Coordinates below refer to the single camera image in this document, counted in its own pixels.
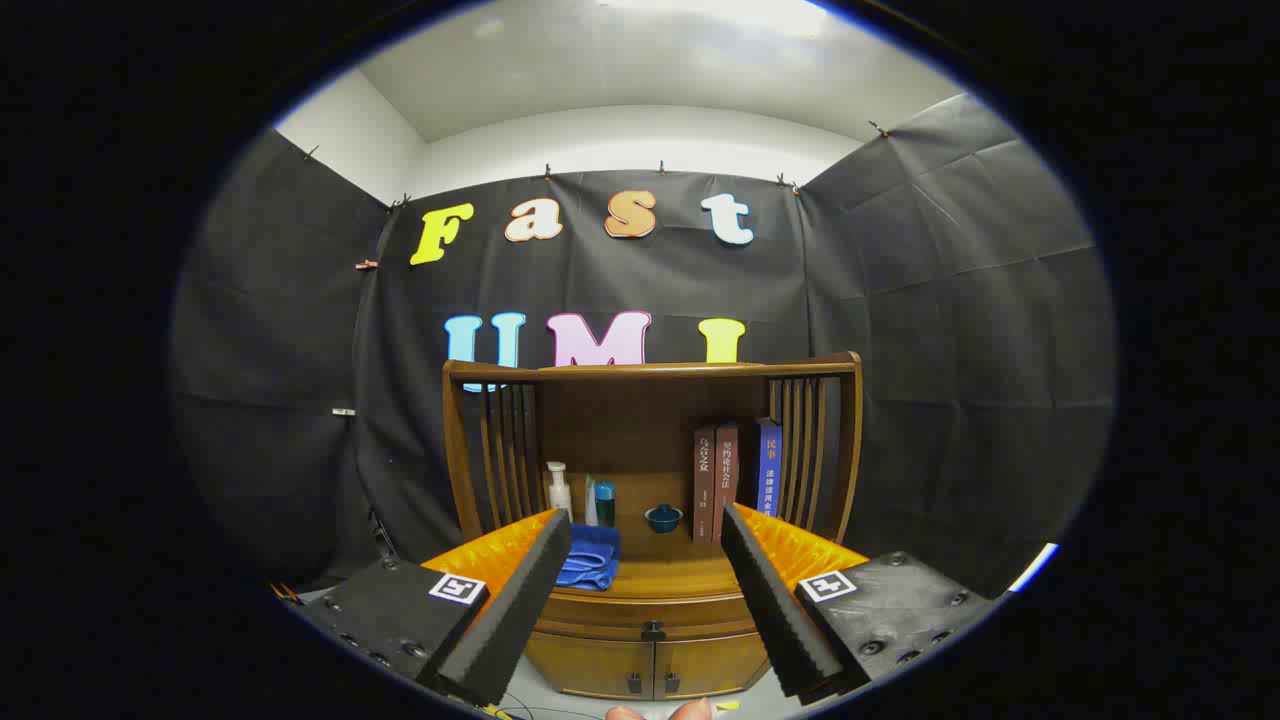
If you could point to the brown book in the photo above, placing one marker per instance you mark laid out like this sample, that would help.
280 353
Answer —
725 480
703 490

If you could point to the teal and white box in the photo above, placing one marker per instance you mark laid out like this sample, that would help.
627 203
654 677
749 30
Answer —
605 505

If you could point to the wooden countertop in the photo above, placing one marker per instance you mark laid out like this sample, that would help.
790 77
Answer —
670 570

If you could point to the wooden drawer with black knob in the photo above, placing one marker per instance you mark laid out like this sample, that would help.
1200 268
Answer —
600 615

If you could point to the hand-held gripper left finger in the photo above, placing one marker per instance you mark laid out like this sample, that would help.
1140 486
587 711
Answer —
520 610

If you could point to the blue lidded teacup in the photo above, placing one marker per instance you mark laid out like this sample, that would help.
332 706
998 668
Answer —
664 520

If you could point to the folded blue towel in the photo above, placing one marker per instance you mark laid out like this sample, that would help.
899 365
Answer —
595 560

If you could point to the white pump bottle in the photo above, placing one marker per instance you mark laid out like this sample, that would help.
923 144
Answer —
560 497

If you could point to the brown wooden cabinet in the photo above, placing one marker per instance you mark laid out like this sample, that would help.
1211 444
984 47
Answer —
610 420

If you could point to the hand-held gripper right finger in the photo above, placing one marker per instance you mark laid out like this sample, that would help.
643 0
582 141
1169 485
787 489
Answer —
775 610

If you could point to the blue book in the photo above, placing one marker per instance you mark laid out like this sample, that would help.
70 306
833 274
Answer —
769 470

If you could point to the wooden cabinet door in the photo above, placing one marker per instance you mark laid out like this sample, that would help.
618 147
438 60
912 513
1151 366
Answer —
590 665
710 662

